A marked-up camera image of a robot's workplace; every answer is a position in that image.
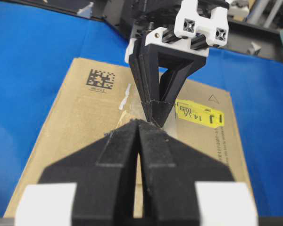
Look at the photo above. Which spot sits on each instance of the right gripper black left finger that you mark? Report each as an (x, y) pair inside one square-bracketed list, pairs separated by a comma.
[(94, 186)]

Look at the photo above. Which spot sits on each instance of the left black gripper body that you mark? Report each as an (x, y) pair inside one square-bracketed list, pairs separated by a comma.
[(190, 27)]

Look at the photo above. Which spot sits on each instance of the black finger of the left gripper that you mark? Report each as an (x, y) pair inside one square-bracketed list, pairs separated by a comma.
[(165, 71), (138, 82)]

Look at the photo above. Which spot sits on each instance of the blue table cloth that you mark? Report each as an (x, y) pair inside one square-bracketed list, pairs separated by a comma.
[(36, 49)]

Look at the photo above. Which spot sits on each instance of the brown cardboard box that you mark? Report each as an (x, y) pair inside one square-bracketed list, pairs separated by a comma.
[(97, 97)]

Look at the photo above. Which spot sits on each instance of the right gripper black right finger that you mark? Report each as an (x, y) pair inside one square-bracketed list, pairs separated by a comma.
[(184, 187)]

